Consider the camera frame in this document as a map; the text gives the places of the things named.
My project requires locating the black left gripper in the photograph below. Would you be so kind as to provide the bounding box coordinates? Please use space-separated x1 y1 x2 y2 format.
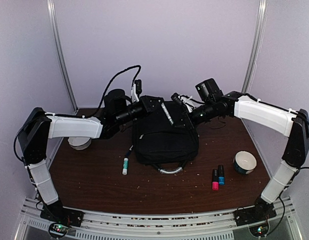
115 95 165 126

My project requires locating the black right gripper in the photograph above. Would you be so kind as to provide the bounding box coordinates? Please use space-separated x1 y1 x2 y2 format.
172 100 218 131

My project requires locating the thin green white pen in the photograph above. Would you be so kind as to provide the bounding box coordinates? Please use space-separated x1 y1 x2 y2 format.
161 102 174 126

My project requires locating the black student backpack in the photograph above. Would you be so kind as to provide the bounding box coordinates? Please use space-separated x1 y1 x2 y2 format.
132 100 199 175

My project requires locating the small black pen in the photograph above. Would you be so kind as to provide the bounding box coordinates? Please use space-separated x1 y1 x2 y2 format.
125 145 134 158

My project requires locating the blue capped black highlighter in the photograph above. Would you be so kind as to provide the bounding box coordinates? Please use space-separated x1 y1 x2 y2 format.
218 164 225 185

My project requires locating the pink capped black highlighter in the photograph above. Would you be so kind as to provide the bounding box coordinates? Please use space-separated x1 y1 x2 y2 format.
212 169 219 191

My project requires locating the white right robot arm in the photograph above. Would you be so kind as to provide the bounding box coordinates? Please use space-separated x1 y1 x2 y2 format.
171 90 309 221

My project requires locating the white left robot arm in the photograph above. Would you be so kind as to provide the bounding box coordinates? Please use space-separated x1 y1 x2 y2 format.
14 95 163 222

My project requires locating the blue white ceramic bowl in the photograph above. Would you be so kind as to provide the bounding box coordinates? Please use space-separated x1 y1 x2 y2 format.
232 151 257 175

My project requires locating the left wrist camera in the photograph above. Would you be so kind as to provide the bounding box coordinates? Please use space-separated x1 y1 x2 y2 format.
104 88 127 116

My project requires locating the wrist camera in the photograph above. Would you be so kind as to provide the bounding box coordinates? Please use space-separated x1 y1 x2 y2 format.
195 78 224 103
104 88 127 116

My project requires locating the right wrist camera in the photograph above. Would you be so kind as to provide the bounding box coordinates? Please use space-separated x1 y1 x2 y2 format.
195 78 224 103

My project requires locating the right aluminium corner post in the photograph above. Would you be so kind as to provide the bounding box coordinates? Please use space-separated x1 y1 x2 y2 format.
241 0 269 94

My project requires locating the aluminium corner post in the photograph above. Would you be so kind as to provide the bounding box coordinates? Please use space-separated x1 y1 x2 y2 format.
46 0 79 113
241 0 269 94

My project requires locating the left aluminium corner post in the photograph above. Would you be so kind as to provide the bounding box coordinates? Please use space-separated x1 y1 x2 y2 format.
46 0 79 113

